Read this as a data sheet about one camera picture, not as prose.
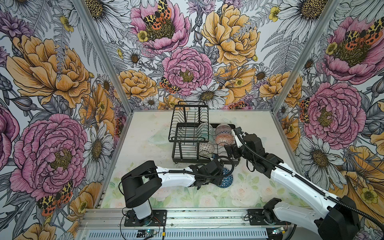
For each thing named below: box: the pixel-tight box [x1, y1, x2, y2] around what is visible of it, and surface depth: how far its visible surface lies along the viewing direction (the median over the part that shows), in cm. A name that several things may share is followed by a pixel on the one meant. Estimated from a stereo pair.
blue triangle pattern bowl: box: [218, 167, 234, 188], surface depth 86 cm
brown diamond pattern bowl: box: [195, 141, 215, 155], surface depth 99 cm
